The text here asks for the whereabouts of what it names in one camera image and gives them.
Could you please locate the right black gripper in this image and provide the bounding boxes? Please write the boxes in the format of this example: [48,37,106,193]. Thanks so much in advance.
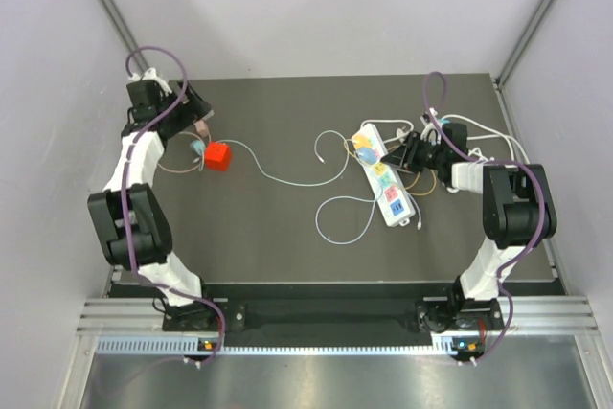
[382,131,447,173]

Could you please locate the beige brown charger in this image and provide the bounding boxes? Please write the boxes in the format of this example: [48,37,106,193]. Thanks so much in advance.
[194,120,210,137]

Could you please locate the orange usb cable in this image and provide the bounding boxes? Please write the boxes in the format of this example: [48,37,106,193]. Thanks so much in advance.
[342,139,438,200]

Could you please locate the blue charger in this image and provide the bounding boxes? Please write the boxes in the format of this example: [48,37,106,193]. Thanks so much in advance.
[356,147,378,165]

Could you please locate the mint green charger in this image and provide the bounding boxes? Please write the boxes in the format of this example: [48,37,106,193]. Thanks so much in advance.
[190,140,206,156]

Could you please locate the white power strip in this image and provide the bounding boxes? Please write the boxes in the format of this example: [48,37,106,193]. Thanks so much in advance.
[350,122,418,228]

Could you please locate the light blue usb cable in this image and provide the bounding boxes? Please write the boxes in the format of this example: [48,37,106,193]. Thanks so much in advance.
[315,154,423,245]

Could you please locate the yellow charger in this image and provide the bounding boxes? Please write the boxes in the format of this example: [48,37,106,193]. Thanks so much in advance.
[351,133,373,150]

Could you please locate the red cube adapter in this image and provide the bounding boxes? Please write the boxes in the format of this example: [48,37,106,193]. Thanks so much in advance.
[204,142,233,171]

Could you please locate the pink usb cable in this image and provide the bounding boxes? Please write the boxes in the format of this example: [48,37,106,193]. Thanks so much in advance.
[156,130,207,175]

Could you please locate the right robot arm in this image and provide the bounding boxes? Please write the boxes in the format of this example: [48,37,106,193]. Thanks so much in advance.
[382,123,557,329]

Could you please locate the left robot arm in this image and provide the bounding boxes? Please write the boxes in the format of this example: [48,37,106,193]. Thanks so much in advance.
[87,75,217,329]

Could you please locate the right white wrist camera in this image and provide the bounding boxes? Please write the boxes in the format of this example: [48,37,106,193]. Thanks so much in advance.
[420,108,440,144]

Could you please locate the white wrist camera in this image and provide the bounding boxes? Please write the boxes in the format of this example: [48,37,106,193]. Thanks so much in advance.
[127,67,173,95]
[420,108,440,144]

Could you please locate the white power strip cord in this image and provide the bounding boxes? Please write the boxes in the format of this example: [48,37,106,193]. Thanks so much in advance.
[361,117,415,142]

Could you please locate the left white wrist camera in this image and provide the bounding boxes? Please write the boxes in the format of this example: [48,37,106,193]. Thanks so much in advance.
[127,67,173,95]

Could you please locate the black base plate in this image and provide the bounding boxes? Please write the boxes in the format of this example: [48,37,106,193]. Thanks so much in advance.
[162,281,509,334]

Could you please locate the slotted cable duct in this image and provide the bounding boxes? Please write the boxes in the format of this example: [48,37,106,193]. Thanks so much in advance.
[95,335,478,358]

